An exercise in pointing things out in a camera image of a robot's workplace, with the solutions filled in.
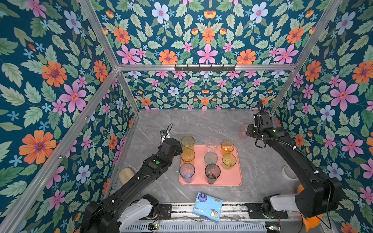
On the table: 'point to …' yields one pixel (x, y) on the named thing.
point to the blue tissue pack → (209, 206)
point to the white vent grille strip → (198, 227)
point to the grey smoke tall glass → (212, 172)
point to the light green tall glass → (187, 141)
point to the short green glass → (228, 161)
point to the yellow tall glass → (188, 155)
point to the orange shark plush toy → (311, 222)
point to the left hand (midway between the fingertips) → (177, 140)
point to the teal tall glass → (211, 158)
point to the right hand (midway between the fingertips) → (251, 128)
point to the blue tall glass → (187, 171)
